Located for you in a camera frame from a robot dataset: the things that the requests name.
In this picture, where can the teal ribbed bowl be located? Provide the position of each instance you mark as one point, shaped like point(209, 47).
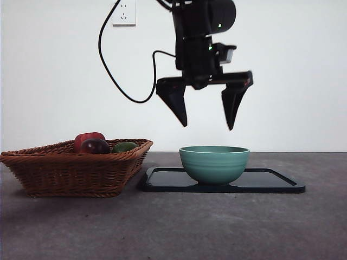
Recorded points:
point(214, 168)

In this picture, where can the dark green rectangular tray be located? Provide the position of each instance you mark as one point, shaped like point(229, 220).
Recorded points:
point(168, 180)

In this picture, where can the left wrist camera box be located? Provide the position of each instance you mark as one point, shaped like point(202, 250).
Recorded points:
point(230, 55)

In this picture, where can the green avocado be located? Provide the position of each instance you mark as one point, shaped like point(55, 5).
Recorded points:
point(124, 147)

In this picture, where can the brown wicker basket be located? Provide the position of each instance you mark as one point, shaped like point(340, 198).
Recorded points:
point(76, 176)

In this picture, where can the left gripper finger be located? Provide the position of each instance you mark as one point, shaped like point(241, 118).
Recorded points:
point(174, 100)
point(231, 103)

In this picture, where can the red apple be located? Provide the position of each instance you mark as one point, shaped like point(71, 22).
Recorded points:
point(86, 136)

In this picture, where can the white wall socket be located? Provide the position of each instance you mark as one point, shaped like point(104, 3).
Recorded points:
point(127, 19)

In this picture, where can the dark purple round fruit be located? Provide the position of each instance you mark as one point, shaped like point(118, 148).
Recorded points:
point(95, 146)

